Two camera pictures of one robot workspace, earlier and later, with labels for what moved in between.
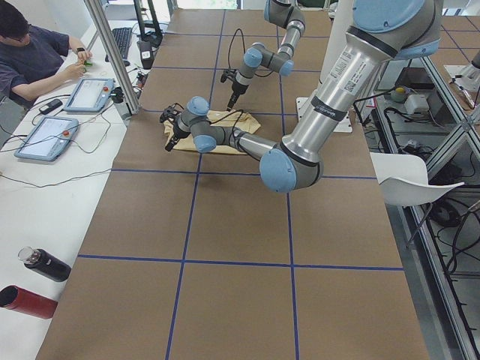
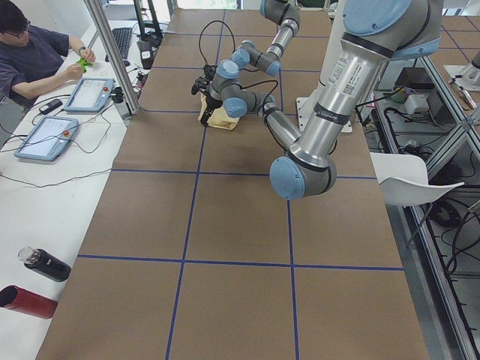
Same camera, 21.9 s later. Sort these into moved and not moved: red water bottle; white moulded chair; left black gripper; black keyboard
Moved: left black gripper
Not moved: white moulded chair; black keyboard; red water bottle
